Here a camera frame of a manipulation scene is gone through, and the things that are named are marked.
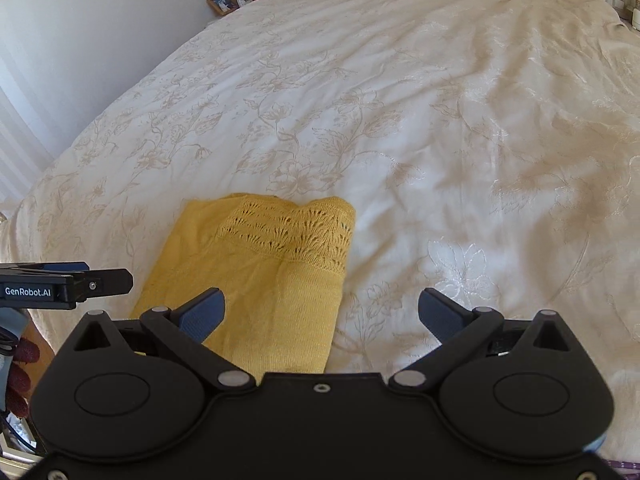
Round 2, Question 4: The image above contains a mustard yellow knit sweater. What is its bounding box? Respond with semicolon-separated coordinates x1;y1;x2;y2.
131;194;356;378

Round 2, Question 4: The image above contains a hand in red glove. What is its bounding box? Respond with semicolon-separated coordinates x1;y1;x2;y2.
6;338;40;418

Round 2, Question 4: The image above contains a white floral bedspread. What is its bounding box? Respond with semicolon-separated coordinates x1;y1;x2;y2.
1;0;639;460

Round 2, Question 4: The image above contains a wooden picture frame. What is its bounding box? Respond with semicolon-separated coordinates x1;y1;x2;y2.
206;0;240;16

